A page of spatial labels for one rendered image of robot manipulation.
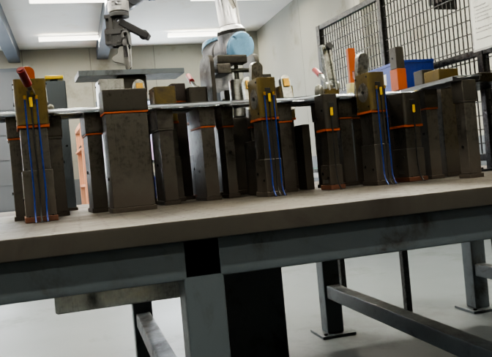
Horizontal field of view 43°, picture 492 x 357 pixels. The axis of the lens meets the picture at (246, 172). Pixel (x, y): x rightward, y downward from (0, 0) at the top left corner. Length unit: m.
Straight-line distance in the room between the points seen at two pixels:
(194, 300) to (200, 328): 0.06
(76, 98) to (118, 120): 10.44
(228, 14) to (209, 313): 1.51
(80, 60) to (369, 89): 10.54
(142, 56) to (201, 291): 11.21
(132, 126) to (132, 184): 0.16
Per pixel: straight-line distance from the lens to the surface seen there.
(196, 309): 1.25
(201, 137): 1.92
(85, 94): 12.17
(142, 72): 2.24
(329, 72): 2.35
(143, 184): 1.72
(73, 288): 1.22
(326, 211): 1.26
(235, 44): 2.47
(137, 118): 1.73
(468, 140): 1.95
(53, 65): 12.26
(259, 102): 1.82
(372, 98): 1.95
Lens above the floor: 0.78
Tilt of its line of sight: level
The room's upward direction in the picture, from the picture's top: 5 degrees counter-clockwise
